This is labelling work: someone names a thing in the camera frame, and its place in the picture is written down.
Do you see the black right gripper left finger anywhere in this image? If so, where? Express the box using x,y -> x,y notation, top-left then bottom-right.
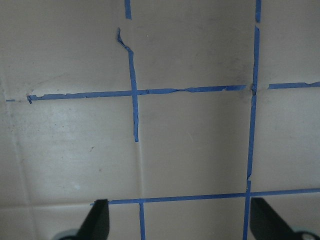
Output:
75,199 -> 110,240

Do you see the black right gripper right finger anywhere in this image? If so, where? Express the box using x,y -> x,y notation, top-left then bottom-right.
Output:
249,197 -> 320,240

